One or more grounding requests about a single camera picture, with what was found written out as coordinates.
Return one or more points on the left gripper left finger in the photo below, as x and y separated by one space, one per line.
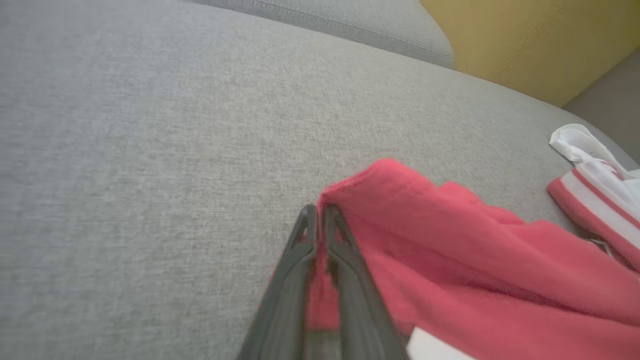
287 300

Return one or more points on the large grey sofa ottoman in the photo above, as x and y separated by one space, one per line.
175 150

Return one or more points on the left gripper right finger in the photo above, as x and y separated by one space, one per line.
357 310

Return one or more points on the grey sofa seat cushion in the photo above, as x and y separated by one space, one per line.
360 22

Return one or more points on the red jersey striped white trim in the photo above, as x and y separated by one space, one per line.
475 270

